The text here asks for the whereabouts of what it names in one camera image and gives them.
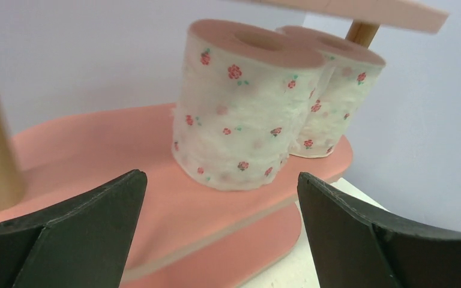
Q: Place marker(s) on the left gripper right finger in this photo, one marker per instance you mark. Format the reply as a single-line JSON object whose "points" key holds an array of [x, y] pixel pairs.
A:
{"points": [[356, 244]]}

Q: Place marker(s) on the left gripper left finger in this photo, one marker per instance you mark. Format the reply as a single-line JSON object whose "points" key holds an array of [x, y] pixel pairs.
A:
{"points": [[81, 242]]}

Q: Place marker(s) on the pink three-tier shelf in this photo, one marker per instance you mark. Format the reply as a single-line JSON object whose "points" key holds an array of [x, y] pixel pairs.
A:
{"points": [[66, 157]]}

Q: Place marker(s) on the floral white paper roll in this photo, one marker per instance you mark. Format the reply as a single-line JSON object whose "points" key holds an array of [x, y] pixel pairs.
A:
{"points": [[244, 99]]}

